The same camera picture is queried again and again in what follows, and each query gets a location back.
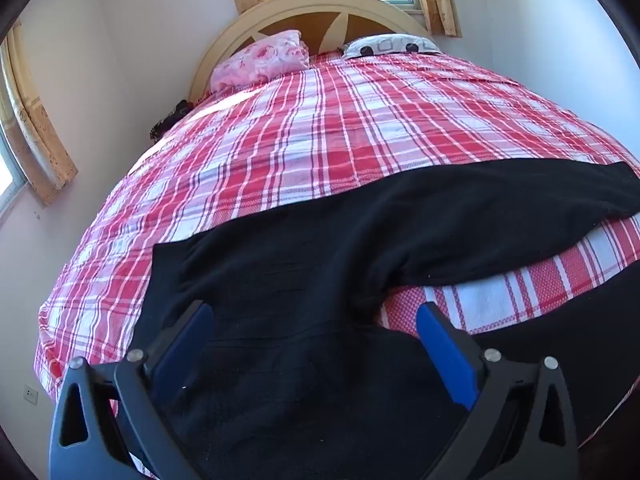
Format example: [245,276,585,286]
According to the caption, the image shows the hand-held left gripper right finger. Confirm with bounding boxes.
[416,302,581,480]

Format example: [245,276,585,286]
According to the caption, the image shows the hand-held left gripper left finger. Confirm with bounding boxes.
[48,301,216,480]

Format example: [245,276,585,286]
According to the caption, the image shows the black pants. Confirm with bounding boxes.
[142,160,640,480]

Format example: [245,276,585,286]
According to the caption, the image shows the dark cloth beside bed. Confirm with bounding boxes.
[148,101,194,141]

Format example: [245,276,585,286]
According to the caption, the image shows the red white plaid blanket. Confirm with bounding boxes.
[32,52,640,476]

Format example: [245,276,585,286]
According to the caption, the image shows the pink floral pillow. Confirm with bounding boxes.
[210,30,311,93]

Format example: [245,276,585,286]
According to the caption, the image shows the white pillow with black dots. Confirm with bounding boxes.
[341,34,443,59]

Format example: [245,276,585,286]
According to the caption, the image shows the cream wooden bed headboard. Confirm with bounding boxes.
[187,0,433,103]

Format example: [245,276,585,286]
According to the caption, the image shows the side wall window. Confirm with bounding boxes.
[0,125,28,216]

